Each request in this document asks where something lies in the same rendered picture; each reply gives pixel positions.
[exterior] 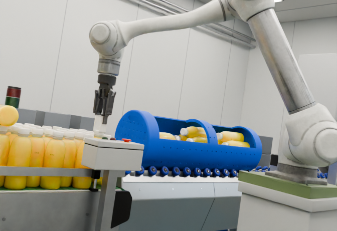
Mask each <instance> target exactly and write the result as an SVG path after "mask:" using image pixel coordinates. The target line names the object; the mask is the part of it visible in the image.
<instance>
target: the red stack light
mask: <svg viewBox="0 0 337 231"><path fill-rule="evenodd" d="M6 96H8V97H15V98H20V96H21V90H18V89H12V88H7V93H6Z"/></svg>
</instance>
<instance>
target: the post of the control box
mask: <svg viewBox="0 0 337 231"><path fill-rule="evenodd" d="M117 175H118V170H104V171H103V178H102V185H101V192H100V198H99V205H98V212H97V218H96V225H95V231H109V229H110V223H111V216H112V209H113V202H114V196H115V189H116V182H117Z"/></svg>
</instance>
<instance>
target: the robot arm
mask: <svg viewBox="0 0 337 231"><path fill-rule="evenodd" d="M274 7H275V1H274V0H212V1H210V2H209V3H207V4H205V5H203V6H201V7H199V8H197V9H195V10H193V11H191V12H187V13H184V14H178V15H171V16H164V17H156V18H149V19H142V20H137V21H132V22H126V23H124V22H121V21H120V20H113V21H100V22H97V23H95V24H94V25H93V26H92V27H91V29H90V31H89V40H90V43H91V45H92V47H93V48H94V49H95V50H96V51H97V52H98V54H99V61H98V68H97V72H98V73H99V75H98V80H97V83H99V84H100V86H99V89H98V90H95V98H94V106H93V113H95V121H94V127H93V131H94V130H99V133H106V126H107V119H108V117H109V115H112V109H113V104H114V98H115V95H116V91H113V86H115V85H116V76H118V75H119V69H120V63H121V59H122V57H123V54H124V48H125V47H126V46H127V45H128V43H129V41H130V40H131V39H133V38H135V37H137V36H140V35H143V34H147V33H154V32H163V31H172V30H181V29H187V28H192V27H196V26H201V25H206V24H213V23H220V22H225V21H229V20H234V19H237V18H241V19H242V20H244V21H245V22H248V24H249V27H250V29H251V31H252V33H253V35H254V38H255V40H256V42H257V44H258V47H259V49H260V51H261V53H262V56H263V58H264V60H265V62H266V65H267V67H268V69H269V71H270V73H271V76H272V78H273V80H274V82H275V85H276V87H277V89H278V91H279V94H280V96H281V98H282V100H283V103H284V105H285V107H286V109H287V111H288V114H289V115H287V117H286V120H285V122H284V124H283V126H282V131H281V136H280V142H279V152H278V165H277V169H276V170H275V171H266V172H265V175H268V176H273V177H277V178H281V179H285V180H290V181H294V182H297V183H302V184H320V185H327V181H324V180H322V179H319V178H318V177H317V169H318V167H326V166H329V165H332V164H334V163H336V162H337V122H336V121H335V119H334V118H333V117H332V115H331V114H330V112H329V111H328V109H327V108H326V107H325V106H324V105H322V104H319V103H316V102H315V100H314V97H313V95H312V93H311V91H310V89H309V86H308V84H307V82H306V80H305V78H304V75H303V73H302V71H301V69H300V67H299V64H298V62H297V60H296V58H295V56H294V53H293V51H292V49H291V47H290V45H289V42H288V40H287V38H286V36H285V34H284V31H283V29H282V27H281V25H280V23H279V20H278V18H277V16H276V14H275V12H274ZM102 110H103V113H102ZM101 113H102V114H101Z"/></svg>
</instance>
